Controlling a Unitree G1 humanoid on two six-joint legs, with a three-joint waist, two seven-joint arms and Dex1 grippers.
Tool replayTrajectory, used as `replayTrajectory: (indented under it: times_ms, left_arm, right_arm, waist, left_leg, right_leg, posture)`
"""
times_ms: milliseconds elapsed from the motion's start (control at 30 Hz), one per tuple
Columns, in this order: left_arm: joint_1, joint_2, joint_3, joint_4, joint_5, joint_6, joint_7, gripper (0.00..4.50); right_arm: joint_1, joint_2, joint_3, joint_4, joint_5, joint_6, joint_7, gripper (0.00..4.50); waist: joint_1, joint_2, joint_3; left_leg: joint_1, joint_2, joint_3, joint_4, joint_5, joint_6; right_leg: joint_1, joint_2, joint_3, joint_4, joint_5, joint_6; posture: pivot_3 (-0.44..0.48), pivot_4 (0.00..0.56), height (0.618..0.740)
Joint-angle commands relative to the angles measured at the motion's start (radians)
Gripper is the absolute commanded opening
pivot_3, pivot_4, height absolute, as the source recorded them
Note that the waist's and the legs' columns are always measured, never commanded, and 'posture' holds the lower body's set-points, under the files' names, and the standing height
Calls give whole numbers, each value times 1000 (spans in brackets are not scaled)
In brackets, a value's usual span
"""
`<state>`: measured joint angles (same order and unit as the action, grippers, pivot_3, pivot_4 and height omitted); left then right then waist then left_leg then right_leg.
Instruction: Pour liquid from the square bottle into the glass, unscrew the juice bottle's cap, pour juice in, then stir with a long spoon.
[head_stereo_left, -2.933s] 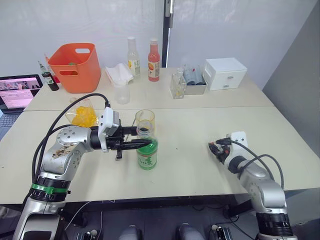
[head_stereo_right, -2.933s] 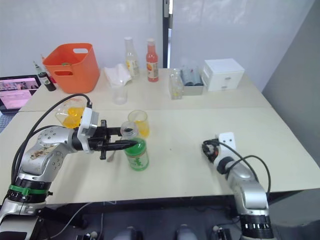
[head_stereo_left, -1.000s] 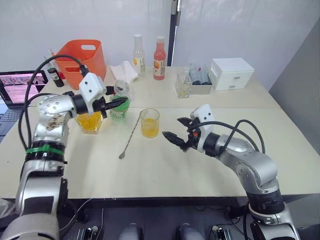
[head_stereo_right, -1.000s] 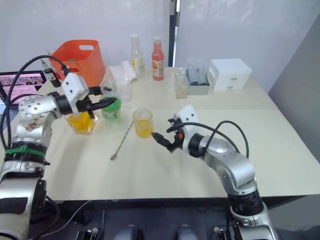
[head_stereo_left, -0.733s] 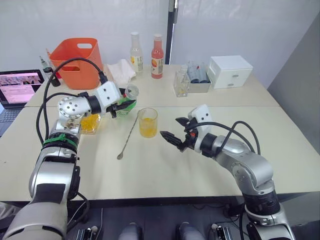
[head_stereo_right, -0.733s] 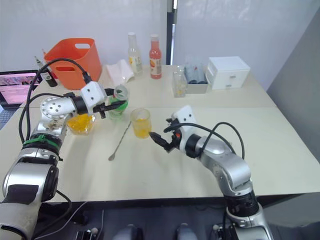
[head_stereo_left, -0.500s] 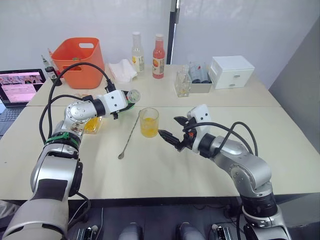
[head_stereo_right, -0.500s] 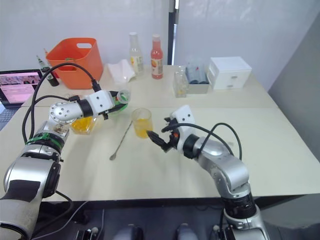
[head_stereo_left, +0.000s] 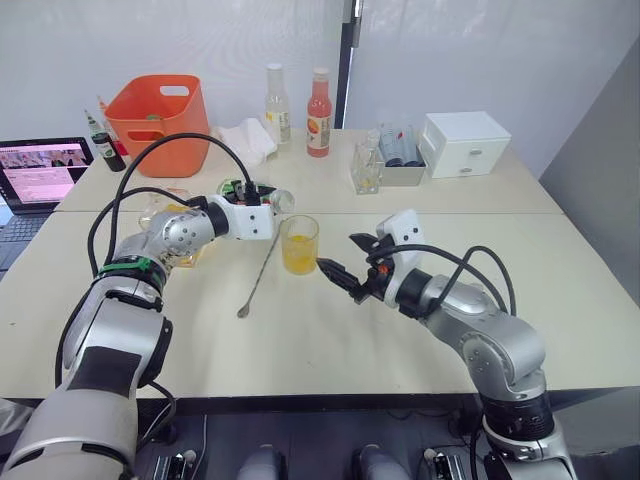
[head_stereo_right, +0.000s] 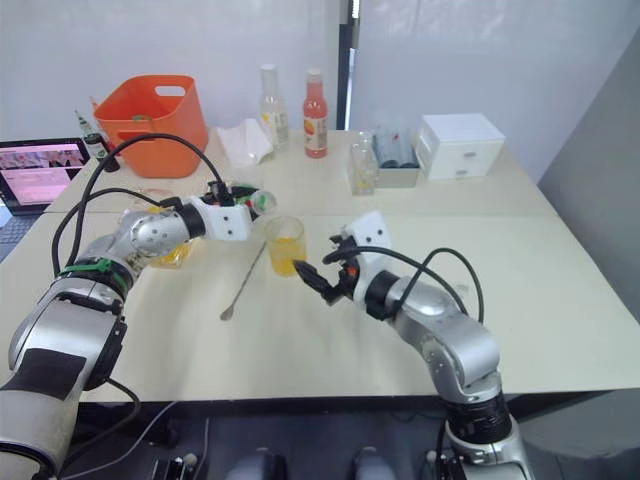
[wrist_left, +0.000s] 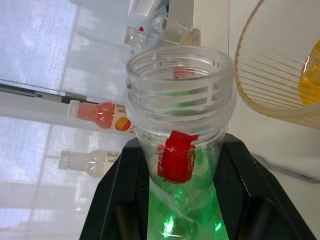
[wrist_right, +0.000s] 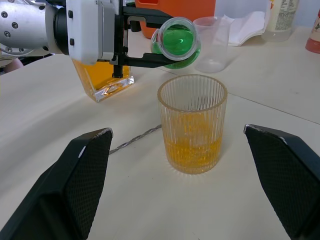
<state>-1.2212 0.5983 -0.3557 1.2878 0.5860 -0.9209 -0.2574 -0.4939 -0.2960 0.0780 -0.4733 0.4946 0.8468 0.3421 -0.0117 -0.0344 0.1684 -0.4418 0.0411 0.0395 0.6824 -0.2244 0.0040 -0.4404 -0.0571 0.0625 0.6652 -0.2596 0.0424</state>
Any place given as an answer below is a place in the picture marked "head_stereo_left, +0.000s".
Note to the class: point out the white crumpled cloth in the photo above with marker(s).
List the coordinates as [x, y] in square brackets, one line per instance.
[247, 140]

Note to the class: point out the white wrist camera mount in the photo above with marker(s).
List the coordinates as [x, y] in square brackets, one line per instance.
[406, 234]
[250, 220]

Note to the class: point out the silver black mechanical bracket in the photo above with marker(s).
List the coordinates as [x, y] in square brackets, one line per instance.
[442, 465]
[175, 466]

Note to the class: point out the white two-drawer box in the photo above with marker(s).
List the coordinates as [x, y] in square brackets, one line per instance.
[465, 142]

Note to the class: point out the clear green-label juice bottle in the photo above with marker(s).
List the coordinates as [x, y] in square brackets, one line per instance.
[285, 200]

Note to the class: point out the red liquid bottle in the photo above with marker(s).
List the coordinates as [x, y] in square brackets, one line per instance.
[119, 145]

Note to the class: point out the long metal bar spoon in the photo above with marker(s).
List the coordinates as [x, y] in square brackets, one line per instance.
[260, 272]

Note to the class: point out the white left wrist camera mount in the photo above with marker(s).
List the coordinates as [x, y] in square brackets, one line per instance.
[250, 220]

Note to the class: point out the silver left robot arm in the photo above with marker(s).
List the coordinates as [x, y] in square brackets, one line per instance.
[115, 360]

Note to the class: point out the clear white-cap drink bottle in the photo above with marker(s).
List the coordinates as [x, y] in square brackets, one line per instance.
[277, 107]

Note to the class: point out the open black laptop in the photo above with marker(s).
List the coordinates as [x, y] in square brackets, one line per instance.
[35, 175]

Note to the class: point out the black vertical pole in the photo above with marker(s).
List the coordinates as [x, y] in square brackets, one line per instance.
[347, 75]

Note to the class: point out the clear square glass bottle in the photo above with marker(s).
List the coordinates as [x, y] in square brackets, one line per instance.
[152, 206]

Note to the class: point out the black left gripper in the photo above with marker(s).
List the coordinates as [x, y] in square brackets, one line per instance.
[241, 191]

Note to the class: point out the dark green liquid bottle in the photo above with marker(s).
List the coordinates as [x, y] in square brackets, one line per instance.
[111, 150]

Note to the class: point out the glass with orange juice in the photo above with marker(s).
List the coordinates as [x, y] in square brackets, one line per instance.
[298, 247]

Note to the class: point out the grey open box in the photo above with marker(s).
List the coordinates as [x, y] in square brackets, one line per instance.
[405, 175]

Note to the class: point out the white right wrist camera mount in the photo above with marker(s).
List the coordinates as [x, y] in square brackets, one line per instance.
[406, 234]

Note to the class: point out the pink red-cap juice bottle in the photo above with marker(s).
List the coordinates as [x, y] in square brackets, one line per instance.
[319, 120]

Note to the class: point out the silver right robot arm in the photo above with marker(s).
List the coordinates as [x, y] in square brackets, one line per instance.
[500, 345]

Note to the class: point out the dark grey rounded shape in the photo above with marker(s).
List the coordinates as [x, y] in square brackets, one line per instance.
[377, 464]
[262, 464]

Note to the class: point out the orange plastic basket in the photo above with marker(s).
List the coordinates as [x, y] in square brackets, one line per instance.
[160, 135]

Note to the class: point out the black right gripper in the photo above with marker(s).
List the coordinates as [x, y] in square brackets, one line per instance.
[377, 275]

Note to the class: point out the small glass stopper bottle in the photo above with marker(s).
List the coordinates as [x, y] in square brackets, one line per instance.
[367, 172]

